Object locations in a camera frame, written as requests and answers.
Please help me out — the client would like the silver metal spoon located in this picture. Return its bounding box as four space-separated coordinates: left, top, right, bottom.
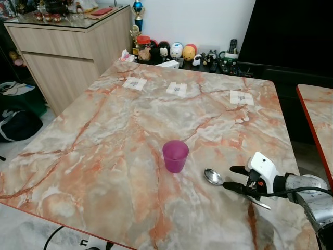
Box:
203 168 272 210

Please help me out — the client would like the purple plastic cup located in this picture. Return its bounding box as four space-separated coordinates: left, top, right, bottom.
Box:
162 140 189 173

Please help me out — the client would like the white paper marker tag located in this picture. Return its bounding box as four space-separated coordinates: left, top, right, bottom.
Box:
122 77 147 91
229 90 255 106
165 82 188 97

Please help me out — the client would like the green mug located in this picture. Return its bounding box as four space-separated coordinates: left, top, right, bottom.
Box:
224 51 240 64

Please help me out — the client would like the white tissue box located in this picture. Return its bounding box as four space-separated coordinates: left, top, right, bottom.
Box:
157 60 180 69

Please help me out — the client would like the orange yellow round doll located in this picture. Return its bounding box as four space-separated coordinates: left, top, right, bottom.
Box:
183 43 198 62

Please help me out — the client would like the white round doll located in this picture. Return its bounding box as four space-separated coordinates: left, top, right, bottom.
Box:
171 42 184 60

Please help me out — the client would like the black and white plush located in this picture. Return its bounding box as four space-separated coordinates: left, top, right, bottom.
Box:
156 41 171 63

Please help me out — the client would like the black television screen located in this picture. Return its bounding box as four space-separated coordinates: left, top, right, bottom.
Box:
237 0 333 67

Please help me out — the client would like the jar with red lid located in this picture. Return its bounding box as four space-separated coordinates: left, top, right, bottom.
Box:
137 35 151 61

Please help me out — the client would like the pink tissue packet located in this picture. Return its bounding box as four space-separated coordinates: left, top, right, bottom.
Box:
119 49 136 63

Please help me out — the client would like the small gold trophy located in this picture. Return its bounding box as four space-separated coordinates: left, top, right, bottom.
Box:
130 24 142 55

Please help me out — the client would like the blue trophy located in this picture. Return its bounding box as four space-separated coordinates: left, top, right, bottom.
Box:
132 0 145 33

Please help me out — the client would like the light wooden cabinet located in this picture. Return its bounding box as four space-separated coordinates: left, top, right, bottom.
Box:
4 5 132 116

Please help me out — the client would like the flat red case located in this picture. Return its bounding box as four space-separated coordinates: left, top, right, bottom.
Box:
91 7 114 16

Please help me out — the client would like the green bag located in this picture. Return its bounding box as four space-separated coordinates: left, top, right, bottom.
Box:
0 81 47 118

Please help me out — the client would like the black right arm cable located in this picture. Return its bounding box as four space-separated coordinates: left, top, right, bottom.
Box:
242 186 333 200

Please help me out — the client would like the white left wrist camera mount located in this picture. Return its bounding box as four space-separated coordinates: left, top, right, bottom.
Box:
82 239 108 250

